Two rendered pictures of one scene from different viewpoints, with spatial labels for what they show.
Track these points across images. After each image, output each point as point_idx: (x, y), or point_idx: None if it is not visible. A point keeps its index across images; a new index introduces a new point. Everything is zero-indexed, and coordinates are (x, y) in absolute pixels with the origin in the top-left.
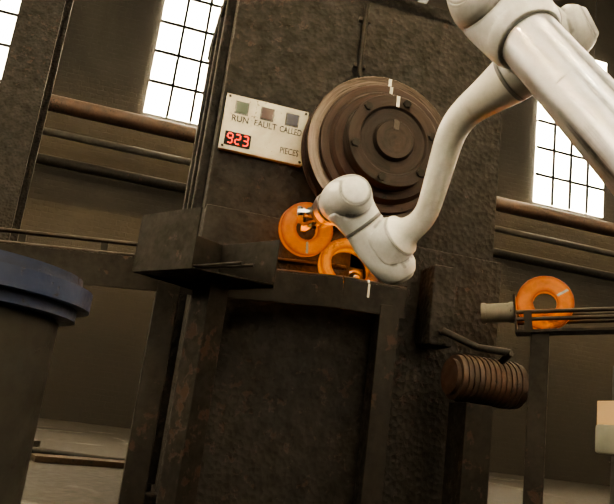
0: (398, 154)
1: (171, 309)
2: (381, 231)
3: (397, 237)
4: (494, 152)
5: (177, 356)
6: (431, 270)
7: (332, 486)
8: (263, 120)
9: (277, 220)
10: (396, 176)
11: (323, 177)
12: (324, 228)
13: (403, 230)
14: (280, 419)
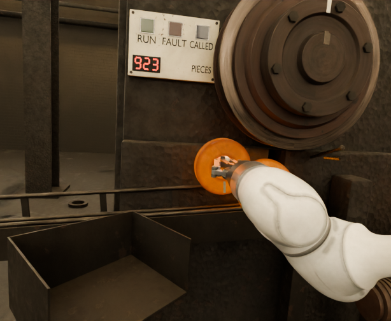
0: (327, 77)
1: None
2: (336, 263)
3: (363, 276)
4: None
5: None
6: (346, 185)
7: None
8: (171, 37)
9: (193, 147)
10: (323, 104)
11: (239, 106)
12: None
13: (374, 269)
14: (208, 316)
